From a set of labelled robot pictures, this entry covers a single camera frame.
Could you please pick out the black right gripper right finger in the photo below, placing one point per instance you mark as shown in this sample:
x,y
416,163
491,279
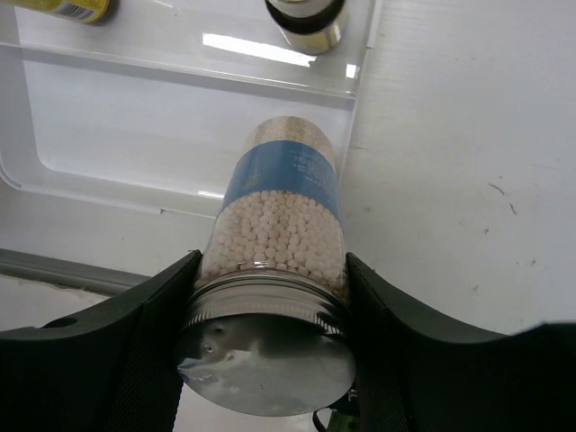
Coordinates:
x,y
421,370

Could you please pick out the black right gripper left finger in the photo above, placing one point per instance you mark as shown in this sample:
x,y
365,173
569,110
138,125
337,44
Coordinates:
x,y
110,367

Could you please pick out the silver-lid blue label jar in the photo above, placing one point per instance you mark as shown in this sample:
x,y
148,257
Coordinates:
x,y
265,329

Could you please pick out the yellow label brown bottle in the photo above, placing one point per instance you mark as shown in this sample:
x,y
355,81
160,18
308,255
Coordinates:
x,y
78,11

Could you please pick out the clear tiered plastic tray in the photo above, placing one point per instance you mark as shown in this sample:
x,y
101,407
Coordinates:
x,y
151,110

